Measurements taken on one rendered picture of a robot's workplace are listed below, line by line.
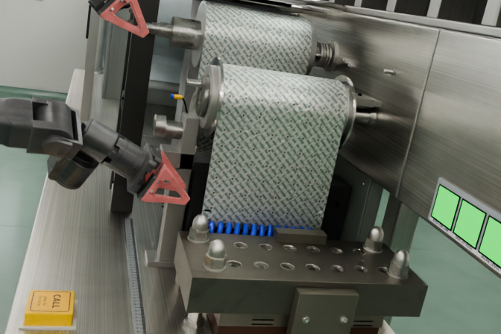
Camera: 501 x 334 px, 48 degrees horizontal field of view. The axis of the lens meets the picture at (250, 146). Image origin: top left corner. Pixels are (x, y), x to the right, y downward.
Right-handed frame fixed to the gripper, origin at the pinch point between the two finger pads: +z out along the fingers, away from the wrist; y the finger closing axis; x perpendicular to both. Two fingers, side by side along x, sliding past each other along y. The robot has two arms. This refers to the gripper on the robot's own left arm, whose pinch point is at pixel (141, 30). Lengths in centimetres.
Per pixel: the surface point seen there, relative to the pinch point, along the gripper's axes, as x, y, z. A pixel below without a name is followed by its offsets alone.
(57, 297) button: -38.6, 14.4, 20.4
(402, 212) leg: 16, -7, 69
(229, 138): -1.3, 6.3, 23.0
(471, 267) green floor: 56, -187, 272
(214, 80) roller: 3.4, 4.6, 13.9
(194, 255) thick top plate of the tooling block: -17.8, 18.7, 29.0
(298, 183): 2.5, 6.3, 38.5
